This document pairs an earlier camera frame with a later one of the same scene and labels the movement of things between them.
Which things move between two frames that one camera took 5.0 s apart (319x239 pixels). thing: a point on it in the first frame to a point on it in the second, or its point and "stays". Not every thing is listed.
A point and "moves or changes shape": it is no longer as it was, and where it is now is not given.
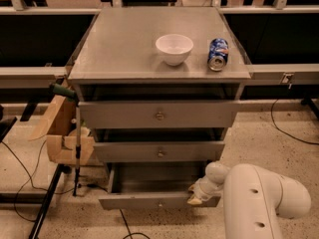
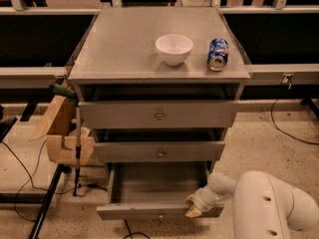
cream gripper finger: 192,187 to 191,196
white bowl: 174,48 stays
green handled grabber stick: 69,94 stays
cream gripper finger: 194,201 to 192,212
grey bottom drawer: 155,185 moves or changes shape
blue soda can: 218,54 stays
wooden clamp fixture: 59,128 stays
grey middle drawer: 159,151 stays
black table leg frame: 45,199 stays
